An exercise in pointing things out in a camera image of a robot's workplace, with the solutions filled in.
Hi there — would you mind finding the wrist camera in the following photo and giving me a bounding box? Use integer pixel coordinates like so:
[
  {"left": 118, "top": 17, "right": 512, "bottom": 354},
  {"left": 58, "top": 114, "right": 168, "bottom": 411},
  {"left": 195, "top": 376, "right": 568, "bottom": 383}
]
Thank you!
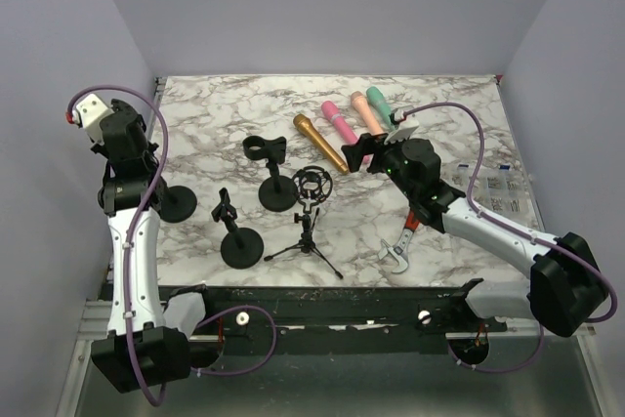
[
  {"left": 65, "top": 93, "right": 113, "bottom": 145},
  {"left": 384, "top": 109, "right": 420, "bottom": 146}
]

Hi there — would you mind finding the black front mounting rail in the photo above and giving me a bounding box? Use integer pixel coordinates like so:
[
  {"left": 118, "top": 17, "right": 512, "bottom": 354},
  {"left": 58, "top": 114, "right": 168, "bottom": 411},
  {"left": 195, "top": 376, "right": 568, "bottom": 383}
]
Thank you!
[{"left": 158, "top": 284, "right": 507, "bottom": 334}]

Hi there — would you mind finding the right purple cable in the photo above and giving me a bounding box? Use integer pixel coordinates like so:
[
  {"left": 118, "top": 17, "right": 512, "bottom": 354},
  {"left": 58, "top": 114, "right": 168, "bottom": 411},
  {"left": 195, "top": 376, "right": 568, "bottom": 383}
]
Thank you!
[{"left": 402, "top": 102, "right": 617, "bottom": 324}]

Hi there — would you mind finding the black tripod shock-mount stand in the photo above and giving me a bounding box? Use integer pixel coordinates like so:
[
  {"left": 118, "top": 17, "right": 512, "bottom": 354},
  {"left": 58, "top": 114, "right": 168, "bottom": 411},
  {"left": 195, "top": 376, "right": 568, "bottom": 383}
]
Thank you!
[{"left": 264, "top": 165, "right": 344, "bottom": 280}]

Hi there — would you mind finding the pink microphone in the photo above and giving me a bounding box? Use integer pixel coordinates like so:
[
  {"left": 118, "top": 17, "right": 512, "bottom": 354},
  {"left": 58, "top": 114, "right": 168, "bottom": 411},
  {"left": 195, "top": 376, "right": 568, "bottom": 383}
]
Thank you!
[{"left": 321, "top": 101, "right": 358, "bottom": 145}]

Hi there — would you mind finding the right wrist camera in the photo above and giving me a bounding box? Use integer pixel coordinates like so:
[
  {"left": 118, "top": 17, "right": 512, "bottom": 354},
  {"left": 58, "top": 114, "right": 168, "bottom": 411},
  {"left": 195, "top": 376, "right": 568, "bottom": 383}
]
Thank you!
[{"left": 384, "top": 109, "right": 420, "bottom": 146}]

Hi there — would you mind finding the red-handled adjustable wrench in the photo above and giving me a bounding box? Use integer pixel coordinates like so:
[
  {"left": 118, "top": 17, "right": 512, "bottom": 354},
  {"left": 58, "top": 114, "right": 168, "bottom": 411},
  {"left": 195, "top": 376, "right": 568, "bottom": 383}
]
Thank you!
[{"left": 377, "top": 210, "right": 420, "bottom": 274}]

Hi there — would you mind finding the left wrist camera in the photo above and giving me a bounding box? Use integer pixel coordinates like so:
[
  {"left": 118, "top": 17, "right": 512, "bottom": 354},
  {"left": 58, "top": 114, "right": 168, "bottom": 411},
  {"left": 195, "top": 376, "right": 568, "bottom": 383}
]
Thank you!
[{"left": 65, "top": 93, "right": 113, "bottom": 145}]

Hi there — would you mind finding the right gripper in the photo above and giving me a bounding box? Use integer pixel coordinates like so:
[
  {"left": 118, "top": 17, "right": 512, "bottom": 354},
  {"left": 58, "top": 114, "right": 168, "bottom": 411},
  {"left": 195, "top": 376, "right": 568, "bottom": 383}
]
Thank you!
[{"left": 343, "top": 127, "right": 418, "bottom": 200}]

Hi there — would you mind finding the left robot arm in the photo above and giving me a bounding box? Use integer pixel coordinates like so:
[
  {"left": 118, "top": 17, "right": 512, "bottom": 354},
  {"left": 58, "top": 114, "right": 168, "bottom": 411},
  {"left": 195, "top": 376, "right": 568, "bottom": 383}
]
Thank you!
[{"left": 77, "top": 94, "right": 217, "bottom": 394}]

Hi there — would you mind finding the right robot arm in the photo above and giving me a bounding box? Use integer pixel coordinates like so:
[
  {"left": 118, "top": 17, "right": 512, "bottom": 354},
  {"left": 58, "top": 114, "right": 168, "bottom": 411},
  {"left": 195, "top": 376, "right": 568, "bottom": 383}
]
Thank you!
[{"left": 342, "top": 133, "right": 608, "bottom": 337}]

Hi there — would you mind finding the black round-base pink-mic stand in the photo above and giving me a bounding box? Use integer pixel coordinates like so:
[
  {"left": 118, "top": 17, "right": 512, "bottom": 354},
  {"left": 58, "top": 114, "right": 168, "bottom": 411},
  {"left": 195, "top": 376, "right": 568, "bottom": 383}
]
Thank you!
[{"left": 211, "top": 188, "right": 265, "bottom": 270}]

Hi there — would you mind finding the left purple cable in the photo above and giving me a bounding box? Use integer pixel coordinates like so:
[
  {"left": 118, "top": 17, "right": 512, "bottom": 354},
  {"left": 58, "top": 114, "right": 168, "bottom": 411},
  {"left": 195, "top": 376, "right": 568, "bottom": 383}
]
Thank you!
[{"left": 67, "top": 85, "right": 171, "bottom": 407}]

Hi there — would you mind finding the purple cable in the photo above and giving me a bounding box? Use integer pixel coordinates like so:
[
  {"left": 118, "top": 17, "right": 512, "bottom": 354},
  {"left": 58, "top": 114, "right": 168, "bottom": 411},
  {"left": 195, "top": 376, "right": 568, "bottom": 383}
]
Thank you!
[
  {"left": 402, "top": 102, "right": 617, "bottom": 324},
  {"left": 67, "top": 85, "right": 171, "bottom": 407}
]

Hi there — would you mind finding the mint green microphone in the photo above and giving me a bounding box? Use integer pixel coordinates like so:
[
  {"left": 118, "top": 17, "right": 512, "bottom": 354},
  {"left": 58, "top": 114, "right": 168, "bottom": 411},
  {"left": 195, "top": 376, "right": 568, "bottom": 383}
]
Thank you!
[{"left": 366, "top": 86, "right": 396, "bottom": 131}]

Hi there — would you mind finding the black round-base clip stand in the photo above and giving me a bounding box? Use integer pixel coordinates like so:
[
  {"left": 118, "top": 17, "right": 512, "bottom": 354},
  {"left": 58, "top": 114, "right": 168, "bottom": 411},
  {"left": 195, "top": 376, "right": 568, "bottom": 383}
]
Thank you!
[{"left": 242, "top": 136, "right": 297, "bottom": 213}]

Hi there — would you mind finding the gold microphone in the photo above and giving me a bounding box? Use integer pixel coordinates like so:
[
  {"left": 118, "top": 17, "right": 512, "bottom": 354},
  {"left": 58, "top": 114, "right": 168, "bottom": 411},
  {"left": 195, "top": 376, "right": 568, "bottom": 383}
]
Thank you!
[{"left": 293, "top": 114, "right": 350, "bottom": 175}]

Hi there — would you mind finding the clear plastic screw box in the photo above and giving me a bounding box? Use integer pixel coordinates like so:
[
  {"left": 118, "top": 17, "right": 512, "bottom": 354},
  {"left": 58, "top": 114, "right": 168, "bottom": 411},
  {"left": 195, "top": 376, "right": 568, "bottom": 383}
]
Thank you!
[{"left": 451, "top": 162, "right": 531, "bottom": 216}]

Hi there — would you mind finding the black gold-mic stand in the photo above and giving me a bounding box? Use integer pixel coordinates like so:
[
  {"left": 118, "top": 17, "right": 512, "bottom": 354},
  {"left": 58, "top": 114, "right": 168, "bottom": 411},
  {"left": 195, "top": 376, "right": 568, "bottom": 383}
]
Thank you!
[{"left": 154, "top": 178, "right": 197, "bottom": 224}]

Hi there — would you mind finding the beige microphone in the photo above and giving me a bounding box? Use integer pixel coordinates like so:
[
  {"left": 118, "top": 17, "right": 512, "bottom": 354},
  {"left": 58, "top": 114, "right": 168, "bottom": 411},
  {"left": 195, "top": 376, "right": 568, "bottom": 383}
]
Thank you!
[{"left": 351, "top": 91, "right": 384, "bottom": 136}]

